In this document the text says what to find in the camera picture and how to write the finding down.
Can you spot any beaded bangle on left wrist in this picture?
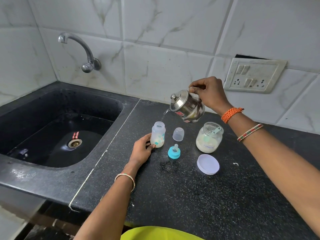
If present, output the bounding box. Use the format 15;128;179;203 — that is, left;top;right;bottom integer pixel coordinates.
114;173;136;193

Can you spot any clear bottle cap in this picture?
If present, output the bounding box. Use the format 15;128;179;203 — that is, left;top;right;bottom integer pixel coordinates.
173;127;185;142

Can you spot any person's left forearm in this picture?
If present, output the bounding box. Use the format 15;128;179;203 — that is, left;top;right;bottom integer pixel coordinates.
74;161;139;240

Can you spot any person's right forearm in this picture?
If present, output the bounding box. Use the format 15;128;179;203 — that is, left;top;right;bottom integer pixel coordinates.
221;107;320;238

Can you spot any clear jar of milk powder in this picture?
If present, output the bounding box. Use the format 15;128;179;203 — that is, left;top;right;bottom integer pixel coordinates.
196;122;224;154

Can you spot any green measuring scoop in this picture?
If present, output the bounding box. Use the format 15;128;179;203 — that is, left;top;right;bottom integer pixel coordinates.
203;126;222;143

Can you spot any yellow-green garment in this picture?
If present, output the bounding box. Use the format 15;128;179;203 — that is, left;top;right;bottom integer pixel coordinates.
121;226;205;240

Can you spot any orange thread wristband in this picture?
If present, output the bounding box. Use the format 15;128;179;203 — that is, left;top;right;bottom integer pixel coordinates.
221;107;244;124

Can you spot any person's right hand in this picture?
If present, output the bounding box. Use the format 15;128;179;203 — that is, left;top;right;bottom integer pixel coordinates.
188;76;233;116

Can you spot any steel sink drain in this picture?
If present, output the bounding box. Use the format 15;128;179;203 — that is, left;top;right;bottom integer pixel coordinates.
68;138;83;149

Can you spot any chrome wall tap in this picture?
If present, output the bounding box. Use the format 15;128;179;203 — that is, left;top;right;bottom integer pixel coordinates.
58;32;102;73

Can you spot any white jar lid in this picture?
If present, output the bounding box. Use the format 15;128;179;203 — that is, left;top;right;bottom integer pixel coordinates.
197;154;220;175

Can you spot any beaded bangle on right forearm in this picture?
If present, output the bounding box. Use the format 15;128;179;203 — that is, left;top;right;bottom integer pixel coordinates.
237;123;264;142

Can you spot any white wall switch socket plate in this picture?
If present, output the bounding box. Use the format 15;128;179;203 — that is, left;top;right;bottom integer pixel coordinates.
223;57;288;94

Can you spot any black granite sink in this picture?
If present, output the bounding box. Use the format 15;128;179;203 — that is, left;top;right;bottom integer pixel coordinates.
0;81;140;205

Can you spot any person's left hand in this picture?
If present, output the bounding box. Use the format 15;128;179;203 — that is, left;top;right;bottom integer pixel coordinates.
129;133;156;168

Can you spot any steel kettle with lid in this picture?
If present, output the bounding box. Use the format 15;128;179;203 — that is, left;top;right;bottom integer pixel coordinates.
164;89;206;123

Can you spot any blue bottle nipple ring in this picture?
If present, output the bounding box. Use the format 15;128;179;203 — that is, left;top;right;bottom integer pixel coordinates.
168;144;181;159

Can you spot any clear baby feeding bottle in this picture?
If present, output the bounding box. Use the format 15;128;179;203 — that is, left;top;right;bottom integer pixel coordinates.
150;121;166;148

